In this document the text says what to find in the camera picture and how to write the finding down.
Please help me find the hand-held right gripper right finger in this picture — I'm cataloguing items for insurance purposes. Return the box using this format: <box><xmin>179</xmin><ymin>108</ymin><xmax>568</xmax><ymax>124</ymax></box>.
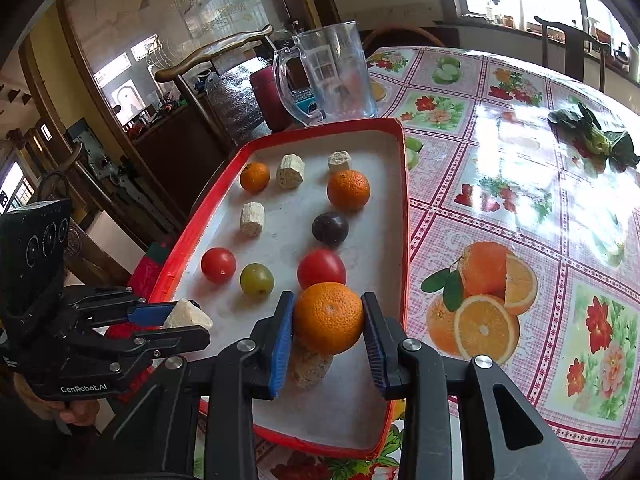
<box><xmin>360</xmin><ymin>291</ymin><xmax>587</xmax><ymax>480</ymax></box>

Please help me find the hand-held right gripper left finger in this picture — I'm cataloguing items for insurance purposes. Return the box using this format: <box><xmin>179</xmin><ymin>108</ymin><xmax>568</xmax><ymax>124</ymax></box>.
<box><xmin>100</xmin><ymin>290</ymin><xmax>296</xmax><ymax>480</ymax></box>

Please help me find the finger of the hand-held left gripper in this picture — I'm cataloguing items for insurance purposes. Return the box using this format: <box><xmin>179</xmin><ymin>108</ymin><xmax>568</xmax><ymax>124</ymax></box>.
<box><xmin>64</xmin><ymin>285</ymin><xmax>174</xmax><ymax>332</ymax></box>
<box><xmin>64</xmin><ymin>324</ymin><xmax>212</xmax><ymax>369</ymax></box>

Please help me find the whitish wedge porous chunk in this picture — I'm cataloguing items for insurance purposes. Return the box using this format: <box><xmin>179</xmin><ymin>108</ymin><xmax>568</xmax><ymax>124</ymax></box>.
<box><xmin>162</xmin><ymin>298</ymin><xmax>214</xmax><ymax>332</ymax></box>

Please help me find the large round beige porous chunk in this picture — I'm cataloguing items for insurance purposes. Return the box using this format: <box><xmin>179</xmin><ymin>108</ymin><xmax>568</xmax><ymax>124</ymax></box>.
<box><xmin>289</xmin><ymin>337</ymin><xmax>335</xmax><ymax>389</ymax></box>

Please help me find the orange tangerine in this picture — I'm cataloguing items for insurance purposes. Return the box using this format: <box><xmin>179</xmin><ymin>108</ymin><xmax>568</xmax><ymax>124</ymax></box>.
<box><xmin>293</xmin><ymin>282</ymin><xmax>365</xmax><ymax>356</ymax></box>
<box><xmin>327</xmin><ymin>169</ymin><xmax>371</xmax><ymax>211</ymax></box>
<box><xmin>239</xmin><ymin>161</ymin><xmax>271</xmax><ymax>193</ymax></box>

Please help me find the green grape fruit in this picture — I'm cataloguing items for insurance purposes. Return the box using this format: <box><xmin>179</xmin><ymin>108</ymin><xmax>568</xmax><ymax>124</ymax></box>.
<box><xmin>239</xmin><ymin>262</ymin><xmax>275</xmax><ymax>296</ymax></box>

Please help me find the red rimmed white tray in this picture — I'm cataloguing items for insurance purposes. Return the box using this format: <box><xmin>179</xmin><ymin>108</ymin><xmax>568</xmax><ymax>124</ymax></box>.
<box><xmin>149</xmin><ymin>117</ymin><xmax>412</xmax><ymax>461</ymax></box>

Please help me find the dark purple plum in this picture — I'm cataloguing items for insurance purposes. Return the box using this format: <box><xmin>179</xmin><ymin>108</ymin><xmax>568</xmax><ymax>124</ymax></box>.
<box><xmin>311</xmin><ymin>212</ymin><xmax>350</xmax><ymax>248</ymax></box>

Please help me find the person's left hand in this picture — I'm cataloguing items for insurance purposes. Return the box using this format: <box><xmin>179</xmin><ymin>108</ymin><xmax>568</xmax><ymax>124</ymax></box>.
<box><xmin>55</xmin><ymin>399</ymin><xmax>100</xmax><ymax>429</ymax></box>

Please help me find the red cloth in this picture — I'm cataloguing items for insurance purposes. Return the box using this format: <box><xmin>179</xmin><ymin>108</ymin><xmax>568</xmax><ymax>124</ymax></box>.
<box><xmin>105</xmin><ymin>242</ymin><xmax>176</xmax><ymax>341</ymax></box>

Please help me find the small red tomato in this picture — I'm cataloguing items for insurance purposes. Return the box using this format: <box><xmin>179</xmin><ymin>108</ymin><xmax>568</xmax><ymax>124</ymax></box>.
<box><xmin>200</xmin><ymin>247</ymin><xmax>237</xmax><ymax>284</ymax></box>

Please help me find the large red tomato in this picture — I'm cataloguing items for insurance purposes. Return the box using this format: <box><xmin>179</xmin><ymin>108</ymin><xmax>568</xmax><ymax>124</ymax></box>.
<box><xmin>297</xmin><ymin>249</ymin><xmax>347</xmax><ymax>291</ymax></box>

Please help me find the small beige porous chunk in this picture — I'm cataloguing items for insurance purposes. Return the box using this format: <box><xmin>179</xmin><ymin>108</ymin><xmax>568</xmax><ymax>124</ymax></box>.
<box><xmin>240</xmin><ymin>202</ymin><xmax>265</xmax><ymax>235</ymax></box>

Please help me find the floral printed tablecloth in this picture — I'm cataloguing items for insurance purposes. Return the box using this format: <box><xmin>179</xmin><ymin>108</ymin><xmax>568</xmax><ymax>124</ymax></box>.
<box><xmin>200</xmin><ymin>46</ymin><xmax>640</xmax><ymax>480</ymax></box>

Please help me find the red container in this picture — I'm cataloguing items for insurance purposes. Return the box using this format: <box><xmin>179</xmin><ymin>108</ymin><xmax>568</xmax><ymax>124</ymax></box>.
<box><xmin>249</xmin><ymin>66</ymin><xmax>297</xmax><ymax>132</ymax></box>

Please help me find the teal box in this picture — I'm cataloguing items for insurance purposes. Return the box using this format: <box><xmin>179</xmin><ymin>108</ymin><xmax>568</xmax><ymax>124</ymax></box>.
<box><xmin>295</xmin><ymin>91</ymin><xmax>324</xmax><ymax>114</ymax></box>

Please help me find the leafy green vegetable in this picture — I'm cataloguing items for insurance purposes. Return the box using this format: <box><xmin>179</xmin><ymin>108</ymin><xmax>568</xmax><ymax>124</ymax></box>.
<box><xmin>547</xmin><ymin>101</ymin><xmax>640</xmax><ymax>171</ymax></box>

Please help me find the round rattan chair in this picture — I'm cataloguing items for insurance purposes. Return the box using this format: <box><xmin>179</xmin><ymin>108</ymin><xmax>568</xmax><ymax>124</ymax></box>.
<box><xmin>362</xmin><ymin>25</ymin><xmax>446</xmax><ymax>56</ymax></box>

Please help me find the dark wooden chair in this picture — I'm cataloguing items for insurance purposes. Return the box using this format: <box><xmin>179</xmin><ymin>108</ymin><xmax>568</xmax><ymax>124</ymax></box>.
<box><xmin>534</xmin><ymin>15</ymin><xmax>612</xmax><ymax>92</ymax></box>

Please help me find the wooden chair with curved rail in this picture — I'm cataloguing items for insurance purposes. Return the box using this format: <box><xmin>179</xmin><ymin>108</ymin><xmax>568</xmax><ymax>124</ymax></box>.
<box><xmin>155</xmin><ymin>25</ymin><xmax>276</xmax><ymax>161</ymax></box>

